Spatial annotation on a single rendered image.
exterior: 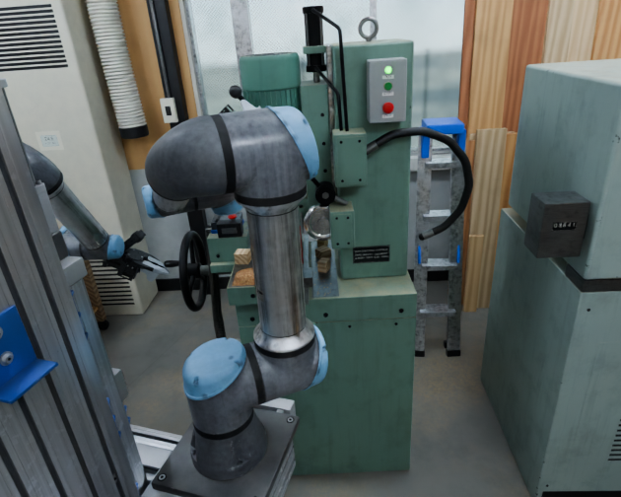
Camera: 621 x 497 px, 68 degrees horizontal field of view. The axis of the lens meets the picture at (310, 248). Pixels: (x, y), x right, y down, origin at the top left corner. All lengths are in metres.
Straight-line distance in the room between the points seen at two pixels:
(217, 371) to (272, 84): 0.84
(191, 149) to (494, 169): 2.14
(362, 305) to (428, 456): 0.81
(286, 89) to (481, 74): 1.48
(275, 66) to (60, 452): 1.04
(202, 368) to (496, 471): 1.45
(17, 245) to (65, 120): 2.13
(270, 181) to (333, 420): 1.24
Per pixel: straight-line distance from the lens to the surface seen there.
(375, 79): 1.29
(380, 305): 1.48
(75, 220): 1.38
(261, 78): 1.37
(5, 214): 0.67
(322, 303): 1.45
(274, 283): 0.77
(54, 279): 0.73
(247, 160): 0.66
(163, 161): 0.68
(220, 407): 0.86
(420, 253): 2.26
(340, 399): 1.71
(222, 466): 0.95
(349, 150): 1.30
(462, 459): 2.08
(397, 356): 1.61
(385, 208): 1.45
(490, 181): 2.64
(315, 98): 1.39
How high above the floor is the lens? 1.57
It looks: 26 degrees down
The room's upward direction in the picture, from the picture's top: 4 degrees counter-clockwise
